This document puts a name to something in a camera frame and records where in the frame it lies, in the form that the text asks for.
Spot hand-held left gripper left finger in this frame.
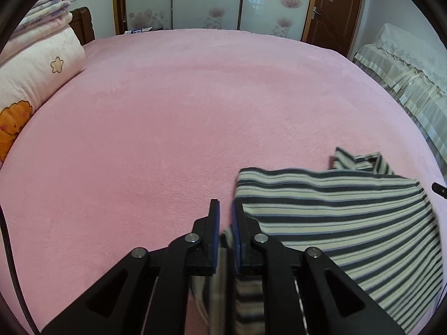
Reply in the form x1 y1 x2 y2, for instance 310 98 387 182
41 200 220 335

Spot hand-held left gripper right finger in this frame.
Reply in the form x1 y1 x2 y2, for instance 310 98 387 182
233 200 406 335

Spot striped shirt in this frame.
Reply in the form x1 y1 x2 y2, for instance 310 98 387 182
190 147 444 335

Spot lace-covered sofa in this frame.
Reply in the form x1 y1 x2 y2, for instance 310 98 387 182
352 23 447 168

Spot pink bed blanket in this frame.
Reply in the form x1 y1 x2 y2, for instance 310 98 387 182
0 28 447 335

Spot brown wooden door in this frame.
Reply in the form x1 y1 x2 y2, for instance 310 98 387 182
302 0 365 56

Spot orange cartoon pillow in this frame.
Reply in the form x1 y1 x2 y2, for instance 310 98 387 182
0 100 34 163

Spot floral sliding wardrobe doors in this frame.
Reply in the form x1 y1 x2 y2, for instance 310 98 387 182
112 0 315 42

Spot brown wooden headboard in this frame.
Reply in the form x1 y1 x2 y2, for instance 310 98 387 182
68 6 96 46

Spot folded pastel blanket stack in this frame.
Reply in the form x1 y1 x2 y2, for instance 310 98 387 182
10 0 72 39

